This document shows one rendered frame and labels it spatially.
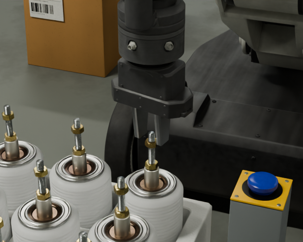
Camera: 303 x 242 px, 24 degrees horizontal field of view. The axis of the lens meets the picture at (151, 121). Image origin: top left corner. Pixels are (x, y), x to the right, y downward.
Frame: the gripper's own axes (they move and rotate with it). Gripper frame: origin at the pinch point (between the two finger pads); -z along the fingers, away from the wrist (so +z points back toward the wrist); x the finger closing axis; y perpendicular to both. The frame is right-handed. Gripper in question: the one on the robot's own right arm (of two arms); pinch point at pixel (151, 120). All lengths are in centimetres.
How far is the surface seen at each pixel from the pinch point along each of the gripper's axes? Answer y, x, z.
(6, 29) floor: -73, 102, -36
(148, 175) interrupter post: 1.1, -0.2, -8.7
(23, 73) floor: -53, 77, -36
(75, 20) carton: -61, 64, -21
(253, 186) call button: 2.1, -17.3, -3.3
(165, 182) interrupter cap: -1.1, -1.7, -10.8
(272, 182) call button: 0.1, -19.1, -3.1
